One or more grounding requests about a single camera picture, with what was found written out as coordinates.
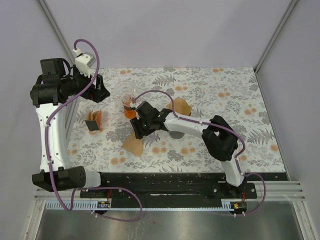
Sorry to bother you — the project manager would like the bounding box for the purple cable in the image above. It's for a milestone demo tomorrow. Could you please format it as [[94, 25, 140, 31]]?
[[44, 39, 143, 223], [132, 89, 266, 217]]

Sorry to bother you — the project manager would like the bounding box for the orange liquid glass carafe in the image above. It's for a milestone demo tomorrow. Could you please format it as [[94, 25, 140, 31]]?
[[121, 94, 136, 120]]

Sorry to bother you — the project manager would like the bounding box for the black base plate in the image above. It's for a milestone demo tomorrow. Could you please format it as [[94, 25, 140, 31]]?
[[79, 172, 258, 201]]

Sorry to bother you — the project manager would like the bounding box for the white slotted cable duct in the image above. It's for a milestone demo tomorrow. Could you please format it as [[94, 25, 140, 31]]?
[[45, 198, 237, 212]]

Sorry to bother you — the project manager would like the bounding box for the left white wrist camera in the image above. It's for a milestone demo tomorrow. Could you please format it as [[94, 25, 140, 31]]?
[[72, 48, 96, 78]]

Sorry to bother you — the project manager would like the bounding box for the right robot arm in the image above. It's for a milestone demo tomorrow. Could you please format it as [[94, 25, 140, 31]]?
[[130, 101, 246, 198]]

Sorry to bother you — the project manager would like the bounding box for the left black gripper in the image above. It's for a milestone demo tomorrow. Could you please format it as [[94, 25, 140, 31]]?
[[61, 64, 110, 102]]

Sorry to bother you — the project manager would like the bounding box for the floral table mat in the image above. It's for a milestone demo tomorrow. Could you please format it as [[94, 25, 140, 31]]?
[[67, 67, 285, 173]]

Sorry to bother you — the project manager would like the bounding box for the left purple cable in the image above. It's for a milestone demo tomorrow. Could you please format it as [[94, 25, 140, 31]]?
[[44, 39, 143, 223]]

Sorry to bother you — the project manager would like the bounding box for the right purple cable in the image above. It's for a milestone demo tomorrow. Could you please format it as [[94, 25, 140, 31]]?
[[132, 89, 266, 217]]

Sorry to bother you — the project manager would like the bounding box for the coffee filter pack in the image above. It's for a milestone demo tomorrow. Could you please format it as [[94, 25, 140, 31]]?
[[84, 109, 102, 132]]

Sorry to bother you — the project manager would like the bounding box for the brown paper coffee filter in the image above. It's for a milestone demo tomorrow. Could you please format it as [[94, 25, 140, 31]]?
[[166, 98, 192, 116]]

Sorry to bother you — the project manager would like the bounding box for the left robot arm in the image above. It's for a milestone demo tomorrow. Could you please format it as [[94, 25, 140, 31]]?
[[30, 53, 110, 198]]

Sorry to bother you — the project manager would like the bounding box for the clear glass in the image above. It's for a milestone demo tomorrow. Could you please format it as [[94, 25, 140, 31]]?
[[114, 81, 136, 102]]

